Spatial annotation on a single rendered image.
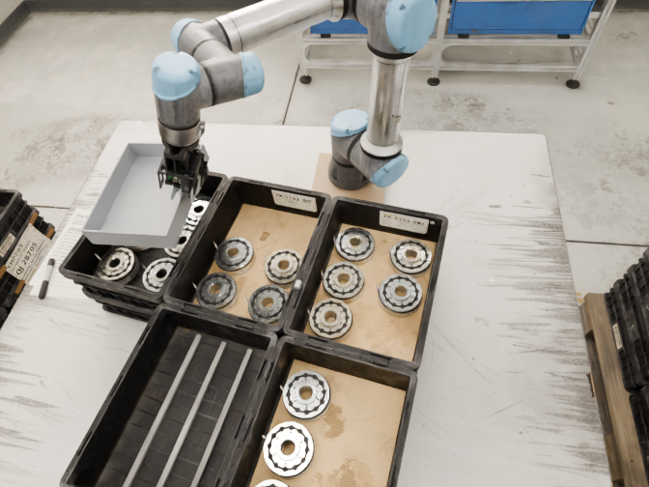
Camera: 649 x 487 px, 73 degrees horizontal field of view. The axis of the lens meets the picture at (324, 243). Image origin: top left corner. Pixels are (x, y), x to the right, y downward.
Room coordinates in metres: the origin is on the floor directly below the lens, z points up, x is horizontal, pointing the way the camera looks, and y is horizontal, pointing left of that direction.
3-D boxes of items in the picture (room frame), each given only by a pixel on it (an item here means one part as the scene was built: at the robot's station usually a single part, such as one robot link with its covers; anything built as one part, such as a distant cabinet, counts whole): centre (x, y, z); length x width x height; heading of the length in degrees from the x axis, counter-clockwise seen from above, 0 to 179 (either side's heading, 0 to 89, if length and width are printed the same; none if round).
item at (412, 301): (0.47, -0.16, 0.86); 0.10 x 0.10 x 0.01
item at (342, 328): (0.43, 0.01, 0.86); 0.10 x 0.10 x 0.01
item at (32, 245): (1.11, 1.19, 0.41); 0.31 x 0.02 x 0.16; 165
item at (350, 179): (1.00, -0.12, 0.78); 0.15 x 0.15 x 0.10
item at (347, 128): (0.99, -0.13, 0.89); 0.13 x 0.12 x 0.14; 29
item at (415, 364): (0.50, -0.10, 0.92); 0.40 x 0.30 x 0.02; 156
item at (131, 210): (0.72, 0.38, 1.07); 0.27 x 0.20 x 0.05; 165
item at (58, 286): (0.86, 0.77, 0.70); 0.33 x 0.23 x 0.01; 165
